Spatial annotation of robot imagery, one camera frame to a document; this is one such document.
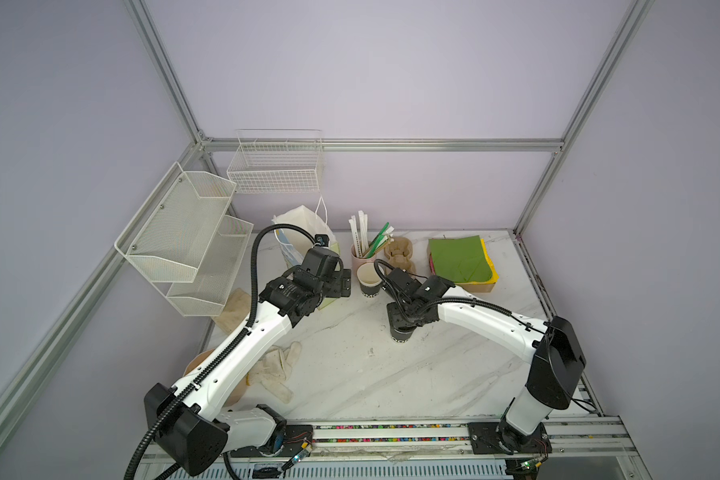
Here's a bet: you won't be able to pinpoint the black plastic cup lid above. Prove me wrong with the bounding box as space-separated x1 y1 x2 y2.
389 318 417 342

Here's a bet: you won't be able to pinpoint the black white paper coffee cup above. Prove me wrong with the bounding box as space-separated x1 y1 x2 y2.
390 324 417 343

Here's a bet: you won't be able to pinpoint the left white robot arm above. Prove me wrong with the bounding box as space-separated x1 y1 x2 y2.
124 234 351 479

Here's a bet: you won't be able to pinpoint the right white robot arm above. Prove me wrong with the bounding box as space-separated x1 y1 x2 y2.
373 260 586 454

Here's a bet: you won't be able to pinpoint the stacked paper coffee cup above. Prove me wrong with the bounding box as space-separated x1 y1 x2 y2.
356 262 382 298

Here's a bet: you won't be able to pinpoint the brown pulp cup carriers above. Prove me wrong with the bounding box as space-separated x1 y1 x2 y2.
384 237 416 274

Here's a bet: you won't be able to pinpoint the green paper gift bag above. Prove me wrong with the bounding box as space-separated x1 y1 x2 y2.
271 195 346 311

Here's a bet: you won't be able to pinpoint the green napkin stack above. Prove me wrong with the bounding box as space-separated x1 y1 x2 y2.
428 235 494 286

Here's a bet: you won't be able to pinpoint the cardboard napkin box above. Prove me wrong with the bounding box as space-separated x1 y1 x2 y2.
427 241 498 294

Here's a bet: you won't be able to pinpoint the yellow napkin stack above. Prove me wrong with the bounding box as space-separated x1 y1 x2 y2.
480 238 499 285

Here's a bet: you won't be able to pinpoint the paper bowl with greens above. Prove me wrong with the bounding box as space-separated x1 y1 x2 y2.
184 350 248 408

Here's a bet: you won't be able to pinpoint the white mesh two-tier shelf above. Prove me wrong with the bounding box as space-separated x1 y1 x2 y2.
114 163 253 317

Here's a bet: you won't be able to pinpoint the white wire basket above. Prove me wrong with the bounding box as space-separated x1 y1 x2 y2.
227 129 324 194

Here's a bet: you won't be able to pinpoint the aluminium frame rail base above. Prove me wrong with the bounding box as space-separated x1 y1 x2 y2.
133 416 654 480

